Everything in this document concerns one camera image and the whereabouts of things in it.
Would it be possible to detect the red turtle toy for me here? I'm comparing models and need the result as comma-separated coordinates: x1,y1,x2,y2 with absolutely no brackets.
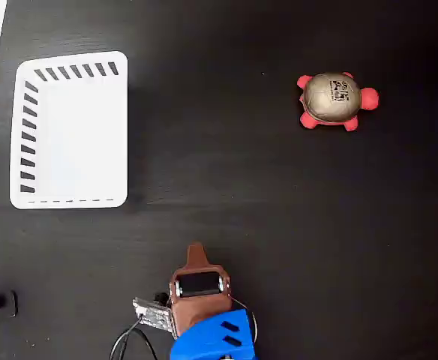
296,71,380,132

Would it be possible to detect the white plastic basket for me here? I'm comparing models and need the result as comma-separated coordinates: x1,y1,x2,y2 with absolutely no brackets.
8,50,129,210

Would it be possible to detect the thin black looped wire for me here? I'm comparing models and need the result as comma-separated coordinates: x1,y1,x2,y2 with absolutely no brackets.
229,295,260,343

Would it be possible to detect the bare camera circuit board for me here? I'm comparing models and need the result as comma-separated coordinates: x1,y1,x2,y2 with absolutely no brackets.
131,292,176,333

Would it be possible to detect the thick black camera cable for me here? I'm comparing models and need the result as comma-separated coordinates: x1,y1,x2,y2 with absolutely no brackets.
109,316,159,360

